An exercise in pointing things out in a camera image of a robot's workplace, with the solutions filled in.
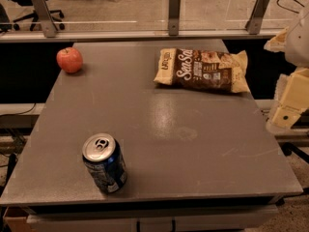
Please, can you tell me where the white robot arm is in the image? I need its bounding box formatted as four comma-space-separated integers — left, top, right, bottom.
264, 5, 309, 134

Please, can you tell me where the brown chip bag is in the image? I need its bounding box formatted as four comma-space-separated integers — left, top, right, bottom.
154, 48, 249, 93

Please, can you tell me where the blue soda can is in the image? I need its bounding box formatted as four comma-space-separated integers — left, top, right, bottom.
82, 133, 127, 193

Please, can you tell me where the red apple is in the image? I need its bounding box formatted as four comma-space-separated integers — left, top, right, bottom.
56, 47, 83, 73

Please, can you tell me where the cardboard box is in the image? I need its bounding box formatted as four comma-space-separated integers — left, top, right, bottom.
4, 207, 36, 232

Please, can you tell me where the grey metal rail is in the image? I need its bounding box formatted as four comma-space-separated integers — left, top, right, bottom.
0, 29, 281, 44

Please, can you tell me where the right metal bracket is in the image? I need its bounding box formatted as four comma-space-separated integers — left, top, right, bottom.
245, 0, 270, 35

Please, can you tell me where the metal bracket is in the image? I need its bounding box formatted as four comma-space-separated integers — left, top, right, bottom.
31, 0, 57, 38
245, 0, 270, 35
168, 0, 181, 36

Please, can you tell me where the middle metal bracket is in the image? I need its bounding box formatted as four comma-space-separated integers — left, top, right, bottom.
168, 0, 181, 36

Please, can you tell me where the left metal bracket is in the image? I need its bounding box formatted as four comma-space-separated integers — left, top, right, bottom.
31, 0, 57, 38

